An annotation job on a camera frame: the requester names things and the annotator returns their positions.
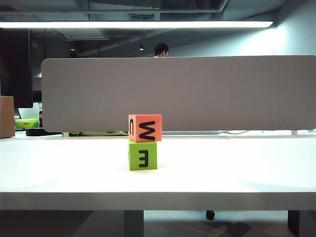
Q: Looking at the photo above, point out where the dark table leg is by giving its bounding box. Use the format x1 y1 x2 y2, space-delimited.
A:
287 210 300 237

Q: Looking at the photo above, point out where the grey desk divider panel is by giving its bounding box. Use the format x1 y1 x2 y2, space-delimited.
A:
40 55 316 133

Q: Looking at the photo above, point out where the green printed plastic bag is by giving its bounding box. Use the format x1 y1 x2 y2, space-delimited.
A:
69 130 129 137

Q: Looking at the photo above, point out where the green letter block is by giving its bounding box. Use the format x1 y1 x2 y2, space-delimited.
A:
128 141 158 171

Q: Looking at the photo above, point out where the green tissue box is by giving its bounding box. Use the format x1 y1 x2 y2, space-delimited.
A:
15 118 40 130

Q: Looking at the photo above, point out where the person head dark hair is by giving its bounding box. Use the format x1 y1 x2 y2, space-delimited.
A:
154 42 170 58

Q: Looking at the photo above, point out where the orange letter block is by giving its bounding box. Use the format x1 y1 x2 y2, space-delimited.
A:
128 114 163 143

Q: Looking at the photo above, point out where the long ceiling light strip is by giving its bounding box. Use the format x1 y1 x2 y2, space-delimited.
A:
0 20 275 29

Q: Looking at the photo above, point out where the grey table leg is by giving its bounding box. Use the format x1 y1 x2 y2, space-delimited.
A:
123 210 145 237

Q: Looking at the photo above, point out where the brown cardboard box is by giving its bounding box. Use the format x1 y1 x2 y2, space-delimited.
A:
0 95 16 139

